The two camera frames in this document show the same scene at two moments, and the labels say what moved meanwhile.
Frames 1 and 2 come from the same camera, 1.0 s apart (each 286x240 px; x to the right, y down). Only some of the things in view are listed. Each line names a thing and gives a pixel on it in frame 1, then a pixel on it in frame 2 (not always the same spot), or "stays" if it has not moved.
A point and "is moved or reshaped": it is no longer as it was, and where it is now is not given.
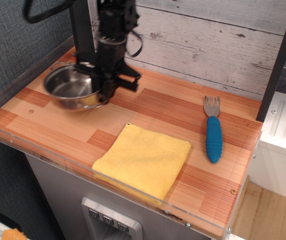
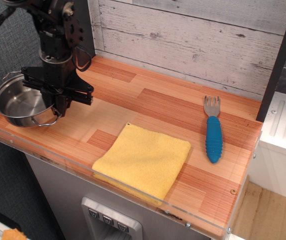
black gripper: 109,61 → 61,81
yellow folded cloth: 141,164 stays
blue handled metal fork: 213,138 stays
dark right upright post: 281,61 stays
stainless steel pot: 69,87 is moved or reshaped
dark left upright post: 83,26 stays
